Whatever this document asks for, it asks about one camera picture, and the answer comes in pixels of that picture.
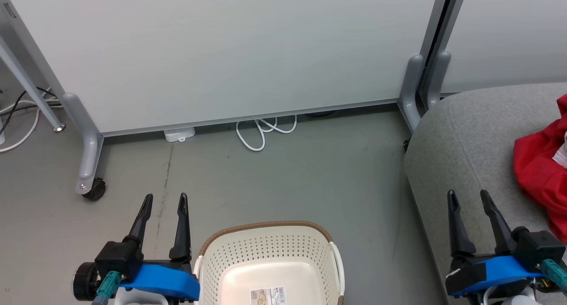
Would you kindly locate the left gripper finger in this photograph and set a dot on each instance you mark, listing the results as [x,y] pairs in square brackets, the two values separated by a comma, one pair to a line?
[182,238]
[141,227]

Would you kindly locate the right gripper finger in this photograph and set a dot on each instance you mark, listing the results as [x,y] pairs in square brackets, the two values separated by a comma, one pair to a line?
[498,225]
[460,234]

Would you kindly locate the left gripper body black blue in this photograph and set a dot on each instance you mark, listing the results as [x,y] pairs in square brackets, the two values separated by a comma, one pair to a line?
[164,280]

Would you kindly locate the right gripper body black blue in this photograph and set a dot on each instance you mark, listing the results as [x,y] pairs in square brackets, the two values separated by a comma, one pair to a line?
[500,274]

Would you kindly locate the red fleece garment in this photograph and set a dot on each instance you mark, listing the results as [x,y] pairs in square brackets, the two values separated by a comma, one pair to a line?
[536,163]

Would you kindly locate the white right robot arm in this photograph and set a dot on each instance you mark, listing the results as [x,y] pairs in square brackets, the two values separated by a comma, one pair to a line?
[514,298]

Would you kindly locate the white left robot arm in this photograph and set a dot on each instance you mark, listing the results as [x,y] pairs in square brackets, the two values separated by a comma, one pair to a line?
[141,298]

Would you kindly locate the cream perforated laundry basket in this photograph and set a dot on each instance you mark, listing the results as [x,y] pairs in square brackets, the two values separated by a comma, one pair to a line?
[266,252]

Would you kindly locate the grey fabric sofa seat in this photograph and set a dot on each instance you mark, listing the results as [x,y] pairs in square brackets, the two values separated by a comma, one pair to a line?
[465,141]

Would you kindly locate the black caster wheel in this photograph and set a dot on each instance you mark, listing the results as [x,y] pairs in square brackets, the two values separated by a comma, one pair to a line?
[95,191]

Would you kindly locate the grey partition foot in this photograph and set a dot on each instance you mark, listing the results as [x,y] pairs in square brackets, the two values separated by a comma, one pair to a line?
[436,79]
[91,150]
[412,88]

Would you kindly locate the printed barcode label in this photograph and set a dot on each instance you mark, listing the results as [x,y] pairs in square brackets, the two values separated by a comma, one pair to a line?
[268,296]

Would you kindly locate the grey metal table leg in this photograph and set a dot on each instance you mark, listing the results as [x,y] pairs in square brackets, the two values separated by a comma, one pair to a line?
[31,90]

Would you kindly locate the wide white partition panel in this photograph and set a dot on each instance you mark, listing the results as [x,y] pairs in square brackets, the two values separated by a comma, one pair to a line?
[221,52]

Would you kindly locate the narrow white partition panel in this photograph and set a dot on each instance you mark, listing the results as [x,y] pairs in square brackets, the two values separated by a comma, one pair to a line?
[509,30]

